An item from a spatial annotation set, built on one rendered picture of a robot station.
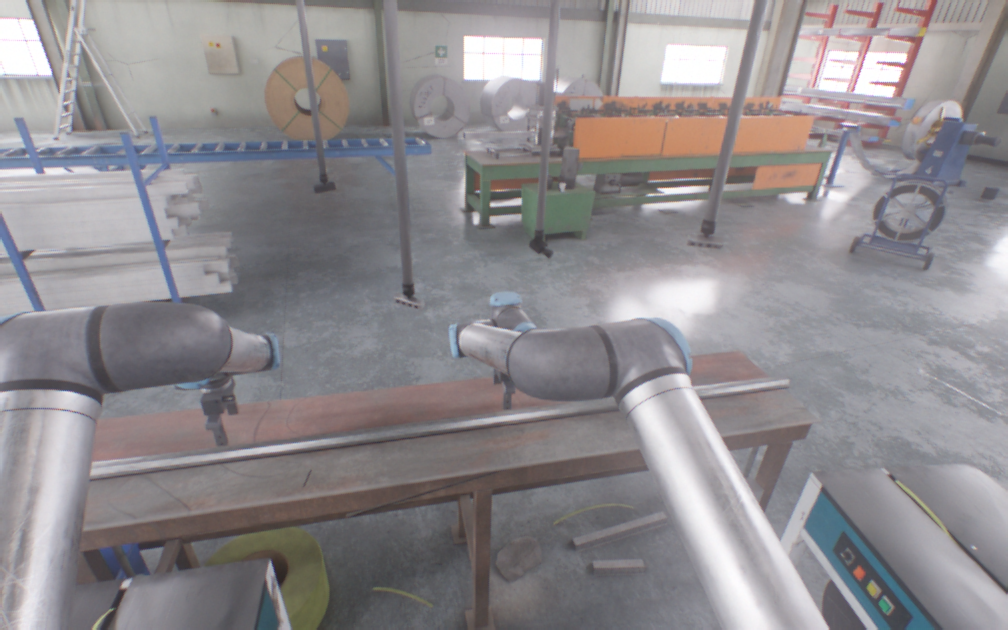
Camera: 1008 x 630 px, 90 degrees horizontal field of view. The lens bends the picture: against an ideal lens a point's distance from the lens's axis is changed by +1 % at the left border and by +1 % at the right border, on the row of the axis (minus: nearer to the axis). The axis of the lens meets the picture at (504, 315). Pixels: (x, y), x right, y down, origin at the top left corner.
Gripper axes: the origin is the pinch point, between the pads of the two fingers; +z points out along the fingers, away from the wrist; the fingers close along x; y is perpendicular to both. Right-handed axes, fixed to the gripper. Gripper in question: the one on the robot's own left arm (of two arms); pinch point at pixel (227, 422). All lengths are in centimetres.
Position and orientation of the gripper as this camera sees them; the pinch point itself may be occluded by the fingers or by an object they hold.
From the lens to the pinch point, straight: 165.3
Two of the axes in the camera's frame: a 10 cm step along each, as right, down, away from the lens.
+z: -0.3, 8.8, 4.8
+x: -2.3, -4.7, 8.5
